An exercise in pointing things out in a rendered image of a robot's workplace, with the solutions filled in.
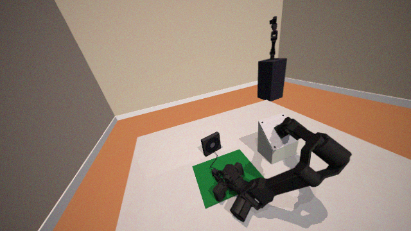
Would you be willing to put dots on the green circuit board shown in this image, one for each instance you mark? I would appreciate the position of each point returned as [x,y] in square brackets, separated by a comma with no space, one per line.
[206,181]

